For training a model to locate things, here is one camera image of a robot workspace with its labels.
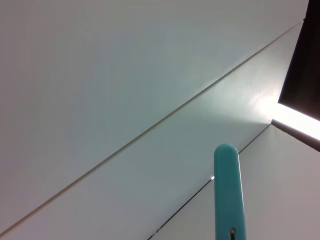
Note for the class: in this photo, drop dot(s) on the bright ceiling light strip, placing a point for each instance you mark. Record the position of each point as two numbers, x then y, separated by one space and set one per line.
300 121

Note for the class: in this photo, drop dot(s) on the black ceiling panel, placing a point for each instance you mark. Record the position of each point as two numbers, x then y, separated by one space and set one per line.
305 75

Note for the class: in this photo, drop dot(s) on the blue scissors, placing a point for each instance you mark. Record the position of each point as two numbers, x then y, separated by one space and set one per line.
227 187

